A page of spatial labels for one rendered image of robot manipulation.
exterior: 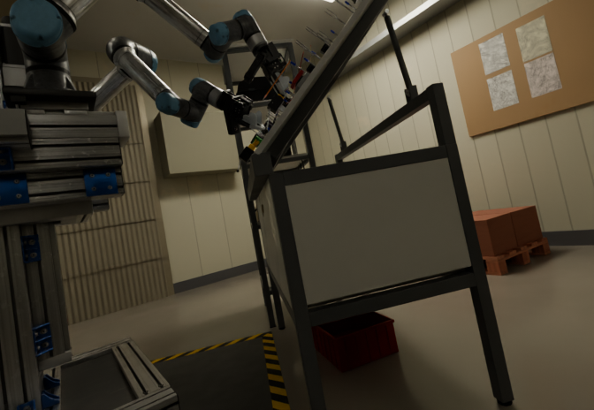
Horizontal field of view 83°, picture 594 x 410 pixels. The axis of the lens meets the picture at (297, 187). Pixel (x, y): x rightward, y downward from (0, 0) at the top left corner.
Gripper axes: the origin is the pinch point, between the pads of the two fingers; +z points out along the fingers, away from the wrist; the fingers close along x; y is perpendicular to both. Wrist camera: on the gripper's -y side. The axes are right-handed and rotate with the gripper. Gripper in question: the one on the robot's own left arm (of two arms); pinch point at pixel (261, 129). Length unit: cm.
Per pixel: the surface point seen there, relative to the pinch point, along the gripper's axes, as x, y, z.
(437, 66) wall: 288, 0, 19
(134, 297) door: 46, -291, -124
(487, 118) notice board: 253, -18, 85
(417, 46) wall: 304, 8, -12
